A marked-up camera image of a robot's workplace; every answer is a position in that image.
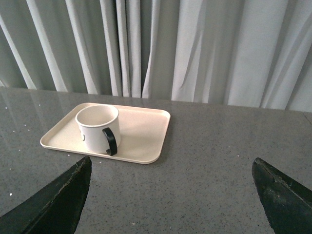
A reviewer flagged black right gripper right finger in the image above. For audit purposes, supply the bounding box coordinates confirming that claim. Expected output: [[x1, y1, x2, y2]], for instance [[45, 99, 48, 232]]
[[252, 158, 312, 234]]

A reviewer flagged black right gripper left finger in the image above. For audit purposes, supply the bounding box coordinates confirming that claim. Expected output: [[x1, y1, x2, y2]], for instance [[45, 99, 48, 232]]
[[0, 156, 92, 234]]

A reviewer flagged white smiley mug black handle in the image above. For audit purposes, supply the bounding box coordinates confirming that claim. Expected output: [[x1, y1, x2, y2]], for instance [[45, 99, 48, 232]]
[[75, 104, 121, 156]]

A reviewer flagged cream rectangular tray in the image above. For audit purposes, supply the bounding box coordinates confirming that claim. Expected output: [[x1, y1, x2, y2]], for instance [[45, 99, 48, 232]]
[[40, 102, 171, 164]]

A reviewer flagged grey pleated curtain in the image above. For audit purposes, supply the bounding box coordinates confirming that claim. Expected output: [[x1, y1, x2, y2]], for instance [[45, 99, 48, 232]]
[[0, 0, 312, 112]]

